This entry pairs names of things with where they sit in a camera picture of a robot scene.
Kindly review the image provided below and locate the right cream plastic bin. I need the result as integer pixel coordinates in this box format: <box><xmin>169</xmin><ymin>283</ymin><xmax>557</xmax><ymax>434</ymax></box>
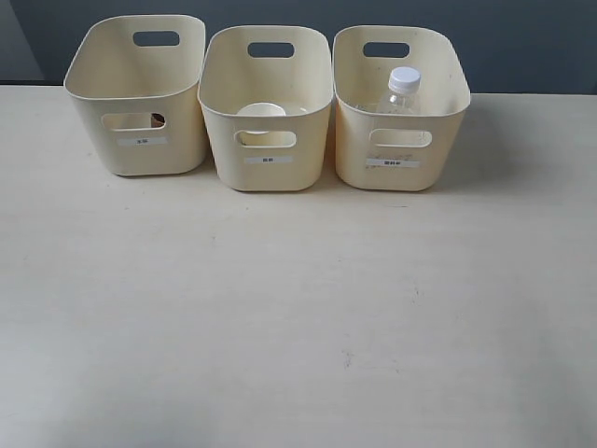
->
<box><xmin>332</xmin><ymin>25</ymin><xmax>471</xmax><ymax>191</ymax></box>

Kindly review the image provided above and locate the white paper cup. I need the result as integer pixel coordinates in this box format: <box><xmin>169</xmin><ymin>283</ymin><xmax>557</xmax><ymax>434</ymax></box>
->
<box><xmin>237</xmin><ymin>102</ymin><xmax>286</xmax><ymax>117</ymax></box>

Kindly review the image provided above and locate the middle cream plastic bin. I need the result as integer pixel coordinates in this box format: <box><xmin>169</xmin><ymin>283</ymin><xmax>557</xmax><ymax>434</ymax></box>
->
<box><xmin>198</xmin><ymin>25</ymin><xmax>334</xmax><ymax>191</ymax></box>

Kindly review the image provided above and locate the left cream plastic bin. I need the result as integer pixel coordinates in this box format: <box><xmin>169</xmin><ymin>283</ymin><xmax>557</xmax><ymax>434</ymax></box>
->
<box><xmin>63</xmin><ymin>14</ymin><xmax>209</xmax><ymax>176</ymax></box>

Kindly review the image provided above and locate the clear plastic bottle white cap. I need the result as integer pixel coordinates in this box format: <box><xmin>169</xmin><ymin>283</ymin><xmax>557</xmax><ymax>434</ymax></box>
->
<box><xmin>376</xmin><ymin>66</ymin><xmax>422</xmax><ymax>116</ymax></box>

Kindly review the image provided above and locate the cream plastic bin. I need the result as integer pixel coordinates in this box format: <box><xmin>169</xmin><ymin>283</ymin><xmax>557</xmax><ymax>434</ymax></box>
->
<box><xmin>63</xmin><ymin>14</ymin><xmax>209</xmax><ymax>176</ymax></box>
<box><xmin>332</xmin><ymin>25</ymin><xmax>471</xmax><ymax>191</ymax></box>
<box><xmin>198</xmin><ymin>25</ymin><xmax>334</xmax><ymax>191</ymax></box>

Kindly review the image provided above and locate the brown wooden cup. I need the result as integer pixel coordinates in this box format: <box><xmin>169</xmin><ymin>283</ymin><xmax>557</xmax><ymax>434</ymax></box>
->
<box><xmin>150</xmin><ymin>113</ymin><xmax>166</xmax><ymax>129</ymax></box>

